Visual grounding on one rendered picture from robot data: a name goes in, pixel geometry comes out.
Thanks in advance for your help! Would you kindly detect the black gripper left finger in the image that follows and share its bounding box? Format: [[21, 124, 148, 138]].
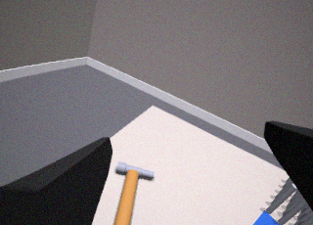
[[0, 138, 113, 225]]

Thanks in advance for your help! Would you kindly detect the blue flat strip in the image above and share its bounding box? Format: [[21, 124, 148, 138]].
[[253, 210, 279, 225]]

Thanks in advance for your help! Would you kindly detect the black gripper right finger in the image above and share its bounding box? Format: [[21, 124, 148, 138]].
[[265, 120, 313, 210]]

